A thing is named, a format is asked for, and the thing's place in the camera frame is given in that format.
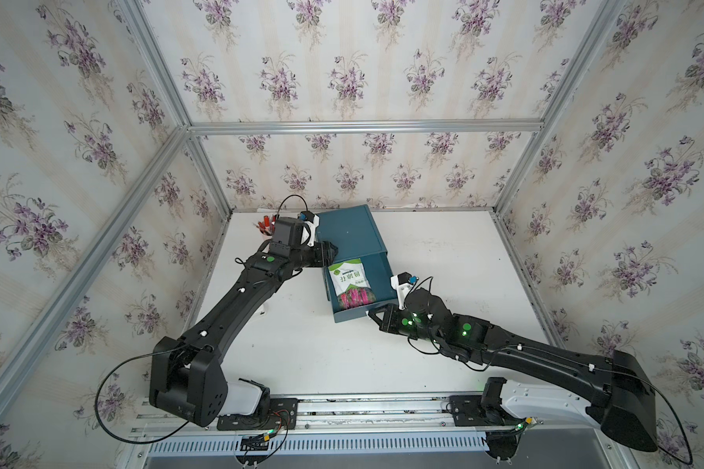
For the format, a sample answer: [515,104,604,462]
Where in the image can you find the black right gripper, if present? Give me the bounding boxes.
[363,304,443,349]

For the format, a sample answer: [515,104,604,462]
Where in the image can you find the green white seed bag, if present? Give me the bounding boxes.
[328,258,375,310]

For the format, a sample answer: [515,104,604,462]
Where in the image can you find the teal top drawer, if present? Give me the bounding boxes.
[323,252,397,324]

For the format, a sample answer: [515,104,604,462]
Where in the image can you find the teal drawer cabinet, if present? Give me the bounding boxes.
[317,204,387,262]

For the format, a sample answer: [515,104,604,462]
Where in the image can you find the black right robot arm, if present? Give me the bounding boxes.
[368,289,658,453]

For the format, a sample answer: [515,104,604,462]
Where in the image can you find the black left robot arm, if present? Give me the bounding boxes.
[149,240,338,427]

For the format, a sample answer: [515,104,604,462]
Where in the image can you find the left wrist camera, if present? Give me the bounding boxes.
[298,211,320,247]

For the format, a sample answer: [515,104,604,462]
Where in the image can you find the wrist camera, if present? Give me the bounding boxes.
[390,272,418,309]
[298,211,320,247]

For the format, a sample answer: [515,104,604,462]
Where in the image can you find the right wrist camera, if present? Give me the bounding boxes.
[390,272,418,309]

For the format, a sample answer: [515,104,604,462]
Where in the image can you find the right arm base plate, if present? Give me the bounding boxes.
[445,395,531,430]

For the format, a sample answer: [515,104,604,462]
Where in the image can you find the aluminium mounting rail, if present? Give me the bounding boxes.
[122,386,617,438]

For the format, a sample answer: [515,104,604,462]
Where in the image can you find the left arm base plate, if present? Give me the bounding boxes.
[216,398,299,431]

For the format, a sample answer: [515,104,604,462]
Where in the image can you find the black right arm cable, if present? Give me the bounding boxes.
[615,368,694,466]

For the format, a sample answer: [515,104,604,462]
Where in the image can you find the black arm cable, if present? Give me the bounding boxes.
[94,345,192,445]
[615,368,694,466]

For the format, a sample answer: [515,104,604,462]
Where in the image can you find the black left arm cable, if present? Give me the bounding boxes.
[94,345,192,445]

